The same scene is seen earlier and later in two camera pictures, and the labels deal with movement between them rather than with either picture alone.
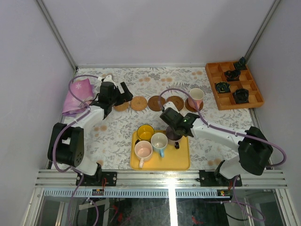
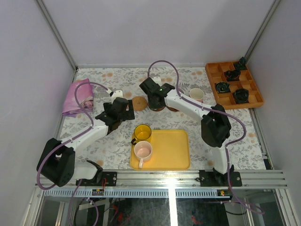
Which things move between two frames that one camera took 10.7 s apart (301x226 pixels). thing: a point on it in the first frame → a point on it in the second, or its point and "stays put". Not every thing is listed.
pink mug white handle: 143,150 stays put
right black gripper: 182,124 → 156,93
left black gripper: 119,94 → 129,109
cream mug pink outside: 197,94 stays put
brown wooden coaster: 154,104 stays put
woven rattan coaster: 138,103 stays put
